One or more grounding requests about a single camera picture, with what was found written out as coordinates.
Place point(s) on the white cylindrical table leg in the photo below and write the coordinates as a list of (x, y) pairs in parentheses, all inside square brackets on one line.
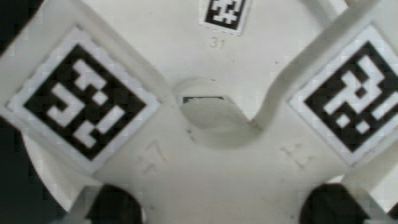
[(213, 112)]

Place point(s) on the white round table top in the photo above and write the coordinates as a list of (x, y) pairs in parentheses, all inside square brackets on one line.
[(294, 56)]

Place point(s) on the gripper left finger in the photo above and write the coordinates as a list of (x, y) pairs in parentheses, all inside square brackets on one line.
[(106, 206)]

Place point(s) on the white cross-shaped table base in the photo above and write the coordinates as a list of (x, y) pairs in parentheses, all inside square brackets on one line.
[(230, 201)]

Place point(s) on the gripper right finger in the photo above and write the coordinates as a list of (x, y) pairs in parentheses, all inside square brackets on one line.
[(341, 205)]

